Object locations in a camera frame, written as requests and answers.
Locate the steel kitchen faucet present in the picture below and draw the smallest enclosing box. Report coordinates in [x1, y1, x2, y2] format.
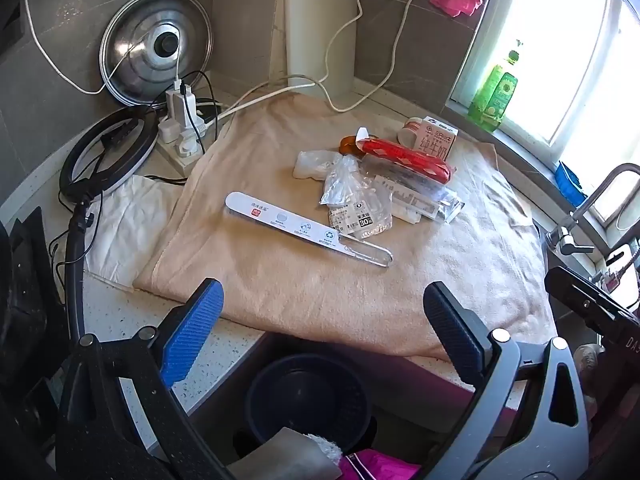
[545, 162, 640, 256]

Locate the steel pot lid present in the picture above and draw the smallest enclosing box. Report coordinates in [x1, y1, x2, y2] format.
[100, 0, 213, 108]

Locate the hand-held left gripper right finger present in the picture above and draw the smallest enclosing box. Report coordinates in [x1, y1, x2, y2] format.
[422, 281, 591, 480]

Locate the green detergent bottle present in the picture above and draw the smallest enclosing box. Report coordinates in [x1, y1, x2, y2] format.
[467, 40, 521, 133]

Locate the window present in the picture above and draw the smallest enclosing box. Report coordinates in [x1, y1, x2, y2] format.
[447, 0, 640, 241]

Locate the white cutting board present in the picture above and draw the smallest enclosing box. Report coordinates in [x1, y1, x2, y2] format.
[284, 0, 358, 101]

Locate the beige towel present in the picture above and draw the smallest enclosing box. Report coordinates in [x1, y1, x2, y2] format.
[134, 91, 558, 361]

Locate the white cloth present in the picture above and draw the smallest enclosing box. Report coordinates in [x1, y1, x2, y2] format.
[85, 176, 188, 291]

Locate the black gas stove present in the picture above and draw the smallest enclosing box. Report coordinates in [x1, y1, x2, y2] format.
[0, 205, 71, 461]

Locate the white toothbrush package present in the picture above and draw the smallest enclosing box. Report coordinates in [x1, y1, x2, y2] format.
[225, 191, 393, 268]

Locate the pink fabric item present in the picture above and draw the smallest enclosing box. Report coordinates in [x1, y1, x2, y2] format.
[340, 450, 421, 480]

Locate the white charger plug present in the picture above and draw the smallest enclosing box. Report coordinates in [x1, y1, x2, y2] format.
[166, 80, 193, 121]

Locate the clear plastic bag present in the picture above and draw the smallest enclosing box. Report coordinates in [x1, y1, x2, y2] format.
[320, 156, 363, 208]

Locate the blue plastic basket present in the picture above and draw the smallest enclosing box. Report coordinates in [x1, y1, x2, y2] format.
[245, 353, 376, 453]

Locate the white power strip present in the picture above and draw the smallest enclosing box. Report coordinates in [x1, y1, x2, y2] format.
[157, 105, 221, 176]

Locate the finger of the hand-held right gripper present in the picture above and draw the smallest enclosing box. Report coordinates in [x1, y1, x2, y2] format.
[544, 276, 623, 333]
[550, 266, 640, 317]

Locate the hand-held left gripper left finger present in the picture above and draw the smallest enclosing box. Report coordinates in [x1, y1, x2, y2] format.
[56, 277, 236, 480]

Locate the white cable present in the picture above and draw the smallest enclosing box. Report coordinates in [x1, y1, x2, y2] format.
[215, 0, 366, 121]
[22, 0, 183, 96]
[220, 0, 451, 121]

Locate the black ring light with stand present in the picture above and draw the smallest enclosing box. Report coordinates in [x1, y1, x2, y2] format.
[59, 107, 158, 341]

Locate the red snack wrapper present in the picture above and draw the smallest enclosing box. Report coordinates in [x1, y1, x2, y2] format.
[360, 138, 456, 183]

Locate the beige fabric item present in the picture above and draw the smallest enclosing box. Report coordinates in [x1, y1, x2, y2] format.
[225, 427, 343, 480]

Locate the blue toothpaste tube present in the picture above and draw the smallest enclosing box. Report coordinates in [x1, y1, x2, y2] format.
[362, 155, 466, 224]

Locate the white milk carton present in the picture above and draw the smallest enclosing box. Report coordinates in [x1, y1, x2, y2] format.
[412, 116, 459, 163]

